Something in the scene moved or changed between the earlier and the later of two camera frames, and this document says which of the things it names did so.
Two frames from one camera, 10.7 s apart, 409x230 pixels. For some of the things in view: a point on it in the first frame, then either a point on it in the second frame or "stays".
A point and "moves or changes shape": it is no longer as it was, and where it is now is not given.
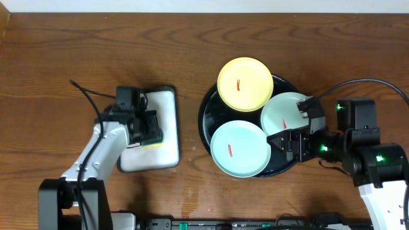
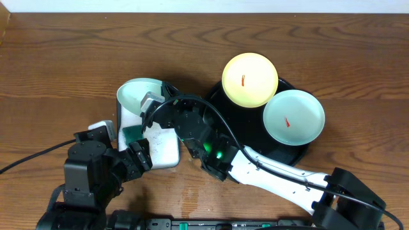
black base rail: (330, 222) stays
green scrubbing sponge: (154, 143) moves or changes shape
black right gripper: (293, 137) → (186, 104)
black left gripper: (148, 126) → (135, 153)
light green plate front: (240, 148) → (131, 93)
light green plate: (280, 112) stays
